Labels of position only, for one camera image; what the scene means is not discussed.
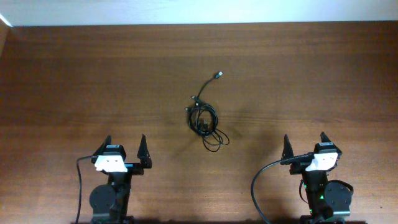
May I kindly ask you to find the black USB-A cable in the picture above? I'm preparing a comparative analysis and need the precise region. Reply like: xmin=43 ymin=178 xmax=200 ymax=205
xmin=190 ymin=71 xmax=224 ymax=138

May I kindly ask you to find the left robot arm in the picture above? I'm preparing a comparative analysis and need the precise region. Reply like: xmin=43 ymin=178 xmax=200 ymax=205
xmin=89 ymin=135 xmax=152 ymax=224

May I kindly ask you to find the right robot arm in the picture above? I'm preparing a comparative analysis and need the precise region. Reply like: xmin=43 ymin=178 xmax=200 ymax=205
xmin=281 ymin=132 xmax=354 ymax=223

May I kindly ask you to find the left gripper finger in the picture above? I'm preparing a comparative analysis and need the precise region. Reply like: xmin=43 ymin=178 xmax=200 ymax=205
xmin=93 ymin=135 xmax=111 ymax=156
xmin=137 ymin=134 xmax=152 ymax=169

